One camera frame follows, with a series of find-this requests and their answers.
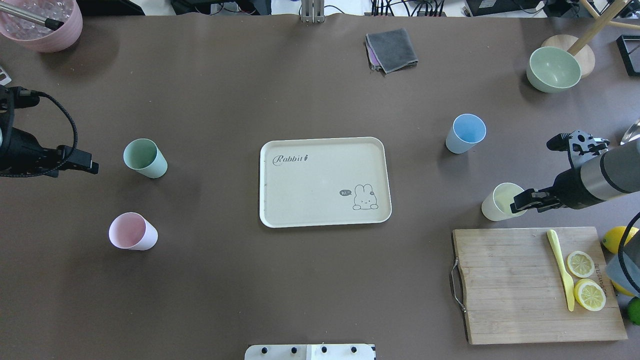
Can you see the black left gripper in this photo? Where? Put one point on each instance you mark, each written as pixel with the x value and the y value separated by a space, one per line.
pixel 24 145

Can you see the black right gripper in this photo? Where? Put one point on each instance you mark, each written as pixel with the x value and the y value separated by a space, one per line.
pixel 567 185

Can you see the cream yellow cup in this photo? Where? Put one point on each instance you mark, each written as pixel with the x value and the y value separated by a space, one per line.
pixel 496 207

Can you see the green cup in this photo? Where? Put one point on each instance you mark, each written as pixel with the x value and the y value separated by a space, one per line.
pixel 144 156

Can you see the pink cup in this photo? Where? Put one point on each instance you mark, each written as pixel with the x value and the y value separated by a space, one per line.
pixel 132 231

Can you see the blue cup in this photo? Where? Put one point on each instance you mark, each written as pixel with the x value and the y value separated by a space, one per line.
pixel 467 130

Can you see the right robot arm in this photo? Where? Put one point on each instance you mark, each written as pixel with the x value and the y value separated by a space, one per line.
pixel 596 174

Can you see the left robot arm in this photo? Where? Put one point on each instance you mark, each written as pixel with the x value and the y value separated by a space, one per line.
pixel 17 97

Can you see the cream rabbit tray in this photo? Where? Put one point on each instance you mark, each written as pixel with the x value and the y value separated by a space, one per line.
pixel 323 182

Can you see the yellow plastic knife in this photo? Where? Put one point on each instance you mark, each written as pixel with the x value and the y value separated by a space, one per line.
pixel 567 280

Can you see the lemon slice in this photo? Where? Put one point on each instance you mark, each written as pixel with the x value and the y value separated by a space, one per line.
pixel 589 295
pixel 580 264

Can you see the whole lemon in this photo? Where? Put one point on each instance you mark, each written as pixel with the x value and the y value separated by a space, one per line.
pixel 623 290
pixel 612 238

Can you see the wooden cutting board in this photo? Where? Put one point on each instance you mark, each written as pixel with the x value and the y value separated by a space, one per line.
pixel 512 292

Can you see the metal scoop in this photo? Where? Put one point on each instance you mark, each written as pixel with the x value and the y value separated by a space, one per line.
pixel 631 134

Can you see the pink bowl with ice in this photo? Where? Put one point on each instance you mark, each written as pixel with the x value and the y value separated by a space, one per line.
pixel 40 39

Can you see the green bowl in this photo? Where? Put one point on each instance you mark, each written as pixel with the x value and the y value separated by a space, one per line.
pixel 552 70

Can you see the green lime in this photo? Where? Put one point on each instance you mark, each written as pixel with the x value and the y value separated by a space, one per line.
pixel 633 311

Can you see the wooden stand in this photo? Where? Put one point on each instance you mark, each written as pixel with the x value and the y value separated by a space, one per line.
pixel 578 47

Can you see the metal tube tool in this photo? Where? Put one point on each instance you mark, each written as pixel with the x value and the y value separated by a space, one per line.
pixel 28 16

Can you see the grey folded cloth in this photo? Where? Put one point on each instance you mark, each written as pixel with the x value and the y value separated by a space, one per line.
pixel 390 51

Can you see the aluminium frame post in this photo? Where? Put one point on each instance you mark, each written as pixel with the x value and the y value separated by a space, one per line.
pixel 312 11

